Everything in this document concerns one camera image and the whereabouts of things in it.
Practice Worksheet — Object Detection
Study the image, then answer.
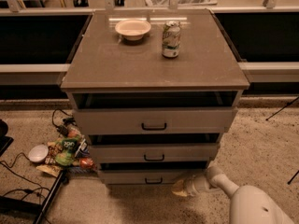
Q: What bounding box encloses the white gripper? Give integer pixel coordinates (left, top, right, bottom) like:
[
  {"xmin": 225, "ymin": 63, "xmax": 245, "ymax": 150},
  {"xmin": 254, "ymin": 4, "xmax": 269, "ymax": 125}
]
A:
[{"xmin": 171, "ymin": 174, "xmax": 217, "ymax": 197}]

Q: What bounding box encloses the grey drawer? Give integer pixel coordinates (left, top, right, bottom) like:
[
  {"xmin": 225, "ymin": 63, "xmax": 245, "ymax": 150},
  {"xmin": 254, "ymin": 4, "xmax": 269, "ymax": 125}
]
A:
[
  {"xmin": 98, "ymin": 161, "xmax": 207, "ymax": 185},
  {"xmin": 74, "ymin": 107, "xmax": 237, "ymax": 135},
  {"xmin": 89, "ymin": 143, "xmax": 219, "ymax": 163}
]

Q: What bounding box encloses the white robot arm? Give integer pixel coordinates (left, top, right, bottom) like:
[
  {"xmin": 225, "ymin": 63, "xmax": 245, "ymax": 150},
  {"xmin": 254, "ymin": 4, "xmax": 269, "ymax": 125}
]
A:
[{"xmin": 172, "ymin": 166, "xmax": 295, "ymax": 224}]

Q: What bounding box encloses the grey drawer cabinet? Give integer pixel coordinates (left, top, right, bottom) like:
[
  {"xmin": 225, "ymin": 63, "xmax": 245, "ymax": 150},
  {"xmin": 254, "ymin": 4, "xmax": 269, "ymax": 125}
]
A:
[{"xmin": 60, "ymin": 8, "xmax": 250, "ymax": 191}]

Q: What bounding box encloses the red round snack item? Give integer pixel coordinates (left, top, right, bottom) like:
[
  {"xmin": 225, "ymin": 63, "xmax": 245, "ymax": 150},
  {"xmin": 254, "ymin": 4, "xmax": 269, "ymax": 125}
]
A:
[{"xmin": 79, "ymin": 158, "xmax": 94, "ymax": 169}]

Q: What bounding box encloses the black tripod leg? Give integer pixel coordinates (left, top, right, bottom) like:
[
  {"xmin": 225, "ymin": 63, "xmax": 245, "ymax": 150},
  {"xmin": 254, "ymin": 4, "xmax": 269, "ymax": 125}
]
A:
[{"xmin": 287, "ymin": 170, "xmax": 299, "ymax": 185}]

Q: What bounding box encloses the green snack bag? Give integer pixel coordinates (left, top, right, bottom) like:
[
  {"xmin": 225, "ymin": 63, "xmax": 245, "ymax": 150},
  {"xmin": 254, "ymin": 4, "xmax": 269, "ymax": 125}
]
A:
[{"xmin": 55, "ymin": 138, "xmax": 78, "ymax": 166}]

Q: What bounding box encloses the yellow snack packet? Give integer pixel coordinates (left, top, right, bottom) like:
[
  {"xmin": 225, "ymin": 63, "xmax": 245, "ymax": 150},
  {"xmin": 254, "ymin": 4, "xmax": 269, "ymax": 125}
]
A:
[{"xmin": 36, "ymin": 164, "xmax": 62, "ymax": 177}]

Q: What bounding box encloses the black power adapter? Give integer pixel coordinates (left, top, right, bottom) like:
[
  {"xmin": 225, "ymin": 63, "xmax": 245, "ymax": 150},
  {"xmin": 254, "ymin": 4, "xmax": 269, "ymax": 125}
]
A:
[{"xmin": 57, "ymin": 125, "xmax": 69, "ymax": 136}]

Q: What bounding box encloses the white bowl on floor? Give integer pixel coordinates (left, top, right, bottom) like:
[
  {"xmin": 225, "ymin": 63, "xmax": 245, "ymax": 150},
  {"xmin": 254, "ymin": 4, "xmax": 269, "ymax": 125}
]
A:
[{"xmin": 28, "ymin": 145, "xmax": 49, "ymax": 163}]

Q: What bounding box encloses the green white soda can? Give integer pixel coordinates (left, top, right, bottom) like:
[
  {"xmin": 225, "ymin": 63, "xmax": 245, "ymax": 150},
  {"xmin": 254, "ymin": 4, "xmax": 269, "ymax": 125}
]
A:
[{"xmin": 162, "ymin": 21, "xmax": 181, "ymax": 58}]

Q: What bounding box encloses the white bowl on cabinet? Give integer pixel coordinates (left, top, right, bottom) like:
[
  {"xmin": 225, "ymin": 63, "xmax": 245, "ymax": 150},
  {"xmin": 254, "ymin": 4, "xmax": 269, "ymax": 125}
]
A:
[{"xmin": 115, "ymin": 20, "xmax": 151, "ymax": 41}]

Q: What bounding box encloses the black stand base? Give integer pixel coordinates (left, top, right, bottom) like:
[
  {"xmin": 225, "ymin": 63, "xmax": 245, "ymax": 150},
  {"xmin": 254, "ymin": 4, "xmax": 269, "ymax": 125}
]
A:
[{"xmin": 0, "ymin": 171, "xmax": 68, "ymax": 224}]

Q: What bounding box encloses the black floor cable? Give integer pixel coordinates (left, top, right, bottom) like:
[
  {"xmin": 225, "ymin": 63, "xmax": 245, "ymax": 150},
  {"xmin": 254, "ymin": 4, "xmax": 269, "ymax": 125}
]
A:
[{"xmin": 0, "ymin": 152, "xmax": 52, "ymax": 201}]

